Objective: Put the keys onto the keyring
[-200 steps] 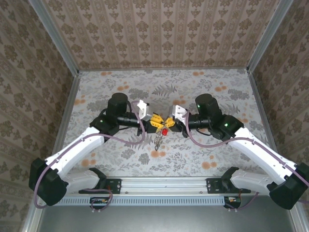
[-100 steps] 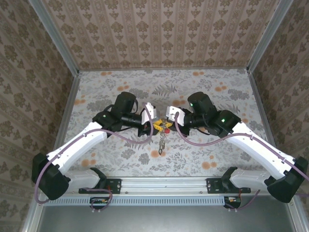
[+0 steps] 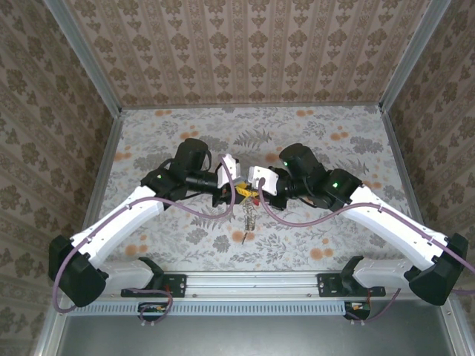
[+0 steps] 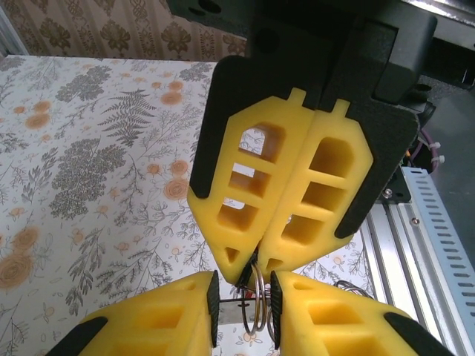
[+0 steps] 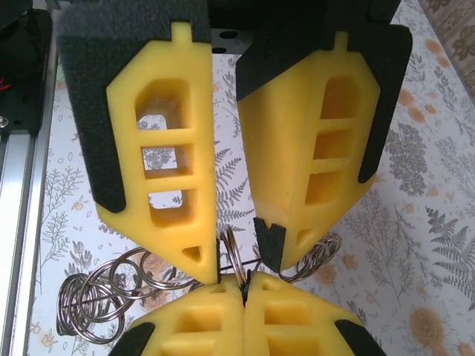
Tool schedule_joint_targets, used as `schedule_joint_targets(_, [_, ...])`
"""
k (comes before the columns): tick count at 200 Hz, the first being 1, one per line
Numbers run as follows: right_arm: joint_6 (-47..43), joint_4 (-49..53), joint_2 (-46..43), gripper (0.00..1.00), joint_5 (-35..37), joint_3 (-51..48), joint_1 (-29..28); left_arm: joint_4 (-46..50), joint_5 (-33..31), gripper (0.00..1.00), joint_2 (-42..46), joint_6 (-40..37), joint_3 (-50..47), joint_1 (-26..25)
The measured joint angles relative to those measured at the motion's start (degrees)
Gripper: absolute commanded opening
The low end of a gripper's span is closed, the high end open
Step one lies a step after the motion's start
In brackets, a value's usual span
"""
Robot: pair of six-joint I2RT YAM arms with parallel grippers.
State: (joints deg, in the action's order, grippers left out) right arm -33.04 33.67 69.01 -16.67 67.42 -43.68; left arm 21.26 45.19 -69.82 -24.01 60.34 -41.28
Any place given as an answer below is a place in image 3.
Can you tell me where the grey metal sheet panel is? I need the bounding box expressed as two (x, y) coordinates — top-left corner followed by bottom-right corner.
(33, 299), (475, 356)

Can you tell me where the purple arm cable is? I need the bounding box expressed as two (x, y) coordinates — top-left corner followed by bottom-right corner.
(52, 154), (238, 327)
(258, 177), (475, 326)

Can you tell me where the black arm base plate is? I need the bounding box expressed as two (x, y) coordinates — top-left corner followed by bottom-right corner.
(121, 273), (187, 299)
(316, 272), (386, 298)

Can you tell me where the aluminium mounting rail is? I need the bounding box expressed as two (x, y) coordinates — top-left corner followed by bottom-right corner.
(54, 269), (458, 302)

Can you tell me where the aluminium frame post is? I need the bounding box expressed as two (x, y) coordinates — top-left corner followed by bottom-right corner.
(43, 0), (124, 116)
(378, 0), (453, 112)

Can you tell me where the aluminium table side rail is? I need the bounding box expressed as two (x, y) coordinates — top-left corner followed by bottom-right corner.
(381, 106), (439, 268)
(69, 111), (126, 271)

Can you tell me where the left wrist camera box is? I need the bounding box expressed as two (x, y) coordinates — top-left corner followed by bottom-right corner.
(215, 153), (241, 189)

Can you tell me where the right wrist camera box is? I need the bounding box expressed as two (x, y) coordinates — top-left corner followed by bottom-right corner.
(247, 165), (280, 197)

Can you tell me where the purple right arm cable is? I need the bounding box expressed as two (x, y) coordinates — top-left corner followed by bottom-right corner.
(258, 177), (475, 326)

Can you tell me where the grey slotted cable duct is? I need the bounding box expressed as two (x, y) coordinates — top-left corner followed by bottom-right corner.
(68, 300), (348, 317)

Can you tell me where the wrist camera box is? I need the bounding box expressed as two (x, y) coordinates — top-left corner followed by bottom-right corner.
(215, 153), (241, 189)
(247, 165), (280, 197)

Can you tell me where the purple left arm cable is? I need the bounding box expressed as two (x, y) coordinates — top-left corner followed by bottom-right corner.
(52, 154), (238, 327)

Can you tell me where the black connector box with wires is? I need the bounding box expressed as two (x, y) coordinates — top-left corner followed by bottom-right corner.
(344, 300), (373, 321)
(137, 301), (173, 321)

